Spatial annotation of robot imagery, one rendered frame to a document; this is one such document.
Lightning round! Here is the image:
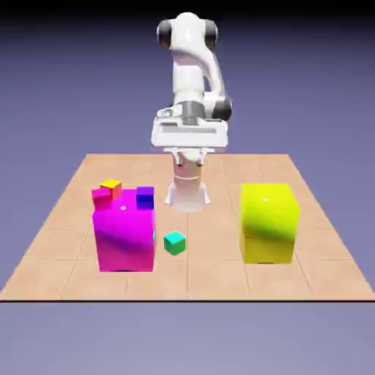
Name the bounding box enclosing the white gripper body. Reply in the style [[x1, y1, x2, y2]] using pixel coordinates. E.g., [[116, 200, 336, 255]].
[[150, 116, 229, 154]]

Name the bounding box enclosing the small purple cube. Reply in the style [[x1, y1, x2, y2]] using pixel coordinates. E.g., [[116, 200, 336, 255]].
[[135, 186, 155, 211]]

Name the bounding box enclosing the small orange cube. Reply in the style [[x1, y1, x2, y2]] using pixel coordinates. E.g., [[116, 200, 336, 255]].
[[99, 178, 123, 201]]

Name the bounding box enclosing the small teal cube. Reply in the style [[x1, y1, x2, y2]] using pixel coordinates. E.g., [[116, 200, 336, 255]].
[[163, 230, 187, 256]]

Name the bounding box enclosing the small red cube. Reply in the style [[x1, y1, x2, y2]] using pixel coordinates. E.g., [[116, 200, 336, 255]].
[[91, 187, 114, 211]]

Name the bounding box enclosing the large yellow box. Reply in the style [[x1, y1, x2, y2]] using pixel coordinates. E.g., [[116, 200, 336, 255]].
[[239, 183, 301, 265]]

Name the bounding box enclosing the large magenta box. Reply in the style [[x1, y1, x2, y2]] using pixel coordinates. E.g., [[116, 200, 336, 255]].
[[92, 188, 157, 272]]

